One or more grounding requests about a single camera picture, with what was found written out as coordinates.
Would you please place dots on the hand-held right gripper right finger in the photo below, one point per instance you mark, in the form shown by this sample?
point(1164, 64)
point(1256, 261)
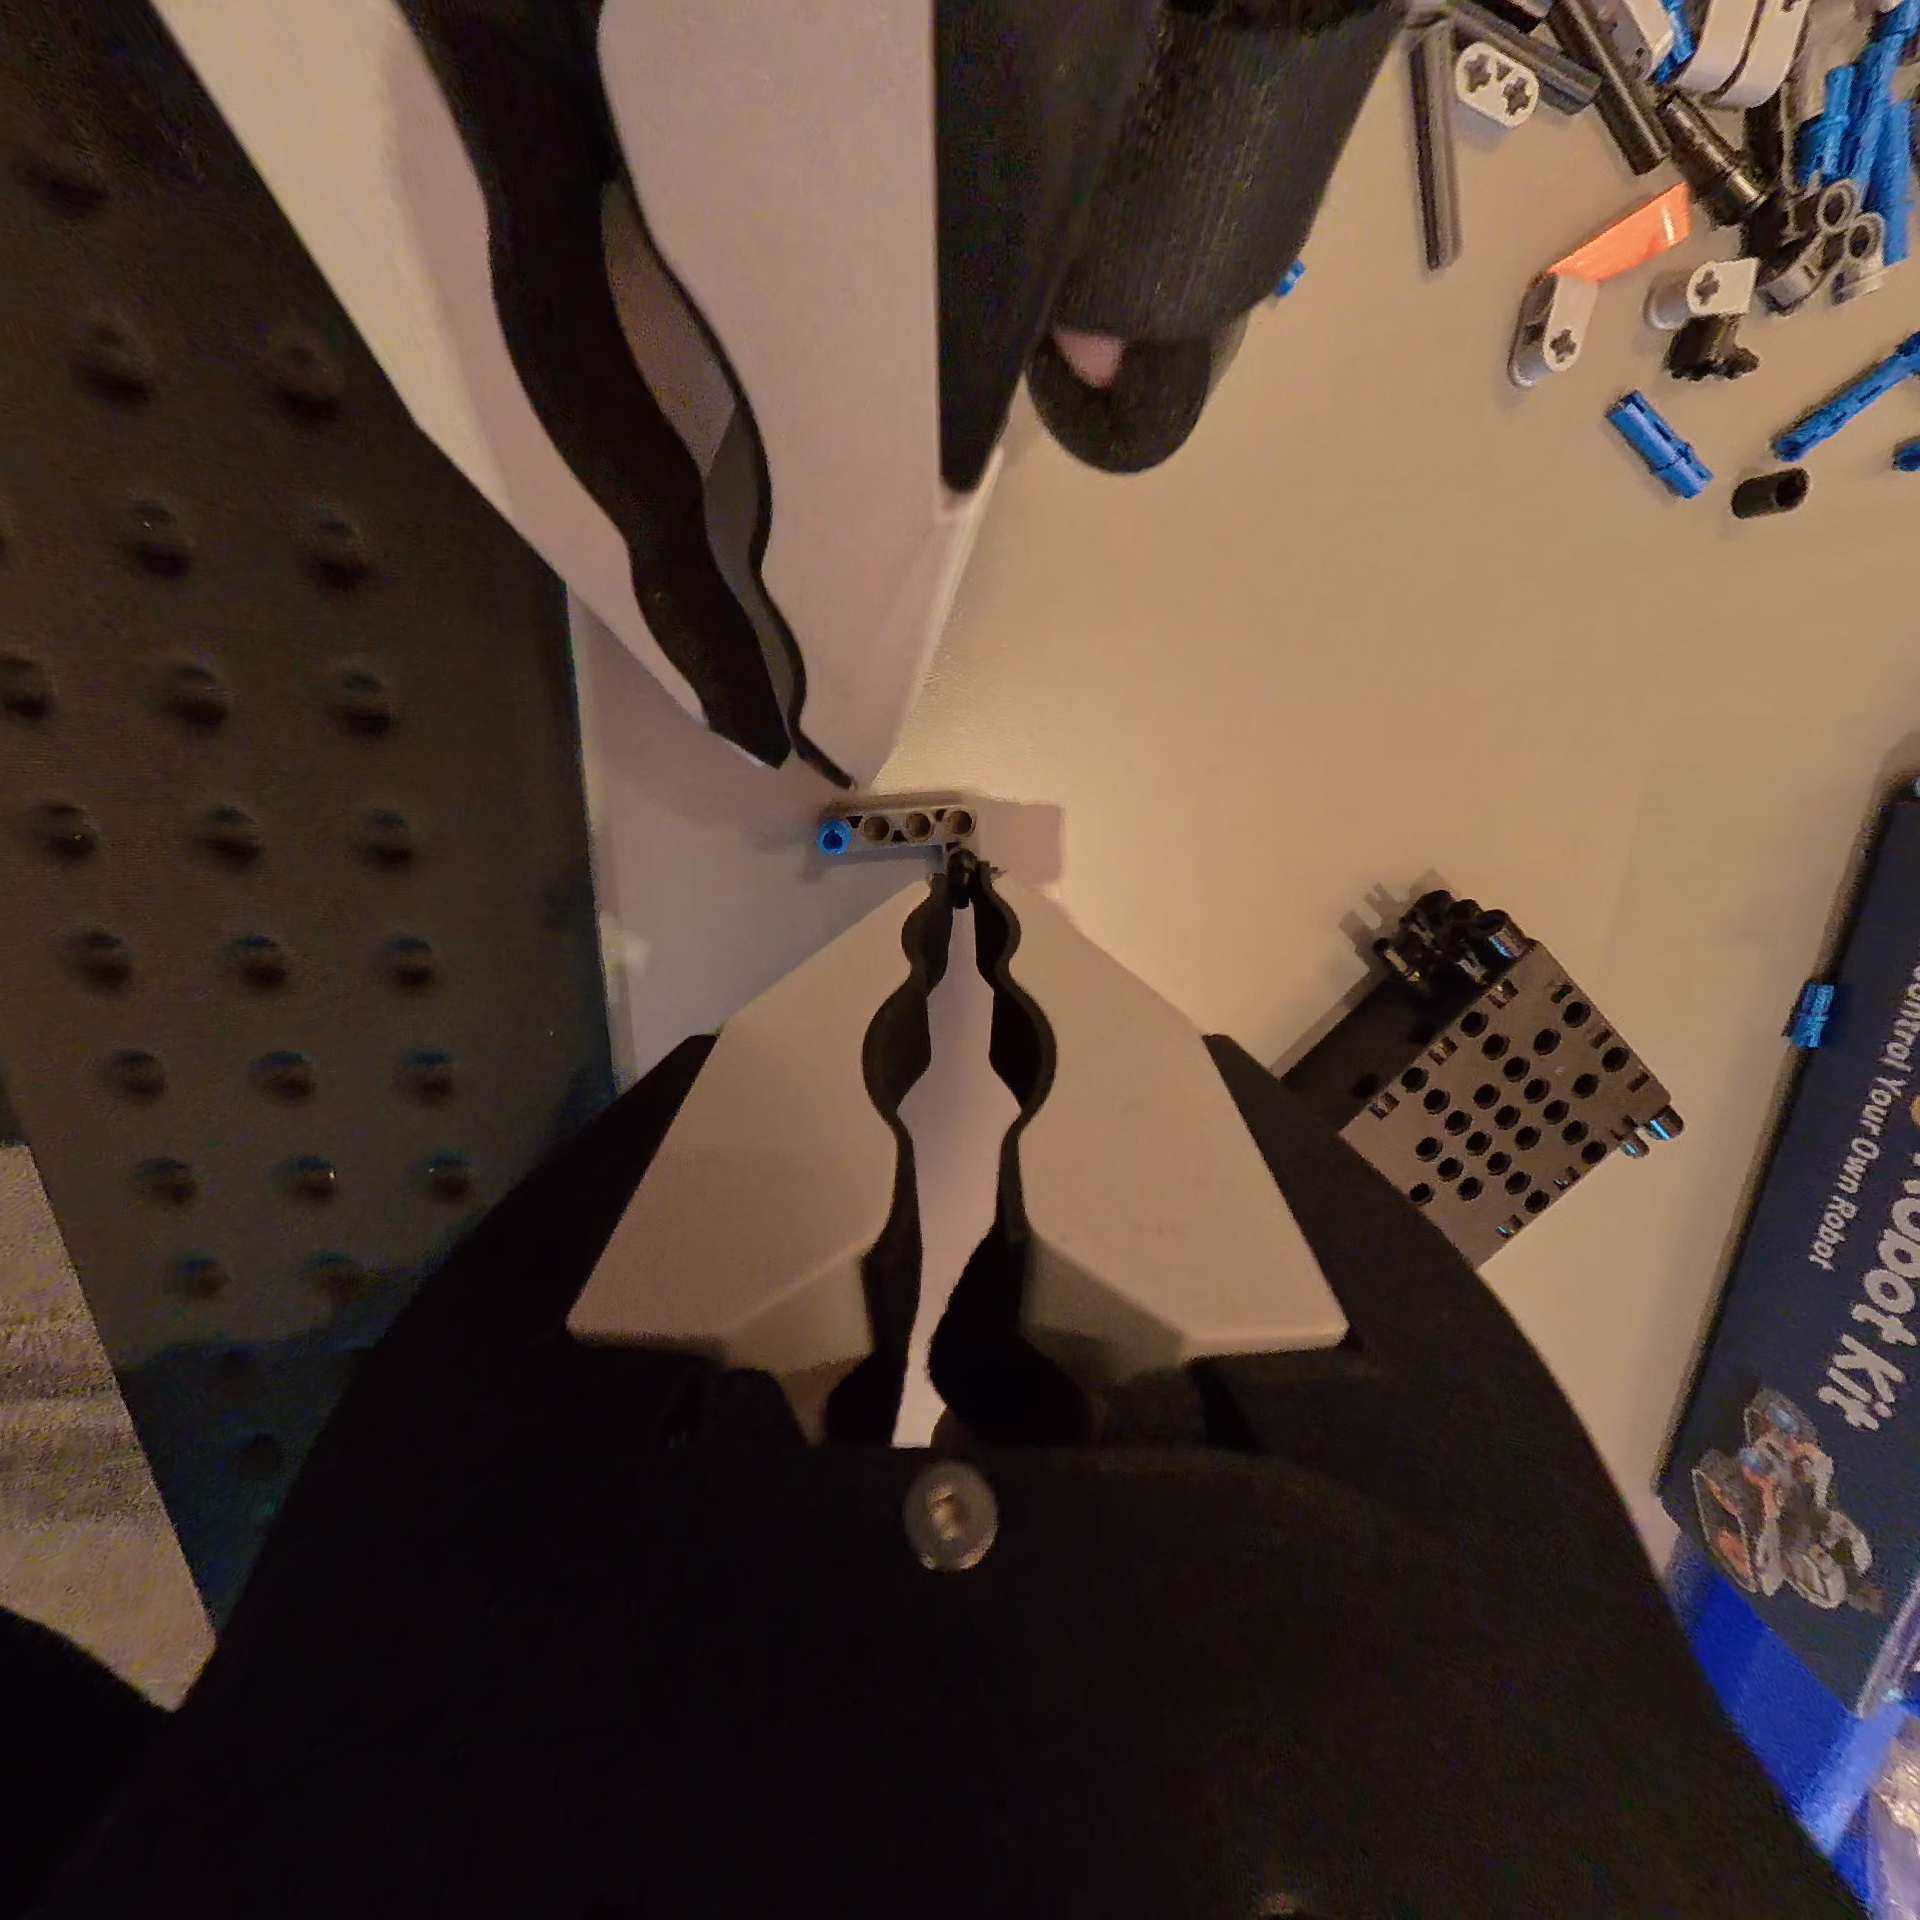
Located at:
point(1170, 1201)

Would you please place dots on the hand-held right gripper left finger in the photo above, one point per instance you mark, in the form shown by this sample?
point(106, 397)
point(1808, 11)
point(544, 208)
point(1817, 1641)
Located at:
point(734, 1201)

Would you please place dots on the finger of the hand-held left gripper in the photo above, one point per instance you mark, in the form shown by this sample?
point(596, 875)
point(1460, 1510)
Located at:
point(826, 224)
point(374, 224)

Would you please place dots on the black connector pin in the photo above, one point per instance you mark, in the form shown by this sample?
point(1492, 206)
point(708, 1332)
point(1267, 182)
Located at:
point(963, 878)

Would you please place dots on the dark grey short beam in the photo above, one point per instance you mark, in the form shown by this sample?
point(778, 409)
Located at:
point(900, 825)

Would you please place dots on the pile of small building pieces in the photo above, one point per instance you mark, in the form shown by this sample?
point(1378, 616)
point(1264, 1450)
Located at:
point(1770, 148)

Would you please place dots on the person's left hand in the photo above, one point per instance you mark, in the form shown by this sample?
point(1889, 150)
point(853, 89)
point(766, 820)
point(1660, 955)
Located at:
point(1213, 194)

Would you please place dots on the black perforated motor block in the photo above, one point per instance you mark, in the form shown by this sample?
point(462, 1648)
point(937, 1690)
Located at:
point(1499, 1108)

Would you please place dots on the blue robot kit box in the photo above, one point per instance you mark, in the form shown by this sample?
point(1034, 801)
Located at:
point(1829, 1275)

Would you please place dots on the blue plastic bin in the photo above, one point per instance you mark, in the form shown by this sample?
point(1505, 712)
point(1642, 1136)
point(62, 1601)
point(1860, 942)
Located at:
point(1770, 1723)

